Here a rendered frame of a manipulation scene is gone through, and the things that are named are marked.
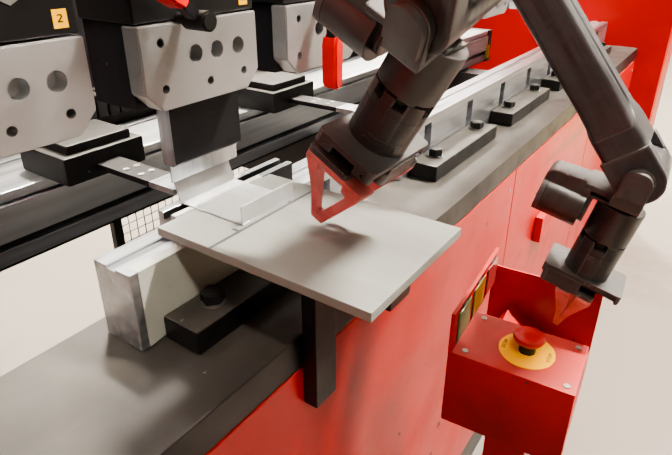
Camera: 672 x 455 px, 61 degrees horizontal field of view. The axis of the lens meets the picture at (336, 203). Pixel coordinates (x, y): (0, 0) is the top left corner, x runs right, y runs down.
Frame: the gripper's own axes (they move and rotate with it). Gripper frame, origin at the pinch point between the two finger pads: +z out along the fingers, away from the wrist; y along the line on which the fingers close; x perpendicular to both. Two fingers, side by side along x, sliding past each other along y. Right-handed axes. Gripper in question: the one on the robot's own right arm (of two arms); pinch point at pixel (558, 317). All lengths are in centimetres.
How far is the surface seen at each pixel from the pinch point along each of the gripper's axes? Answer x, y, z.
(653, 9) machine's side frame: -184, 10, -24
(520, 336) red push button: 10.6, 3.6, -1.8
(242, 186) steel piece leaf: 25.2, 39.5, -12.7
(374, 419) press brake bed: 14.2, 16.5, 22.9
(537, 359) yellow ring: 10.5, 0.5, 0.2
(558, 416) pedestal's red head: 14.7, -4.4, 3.2
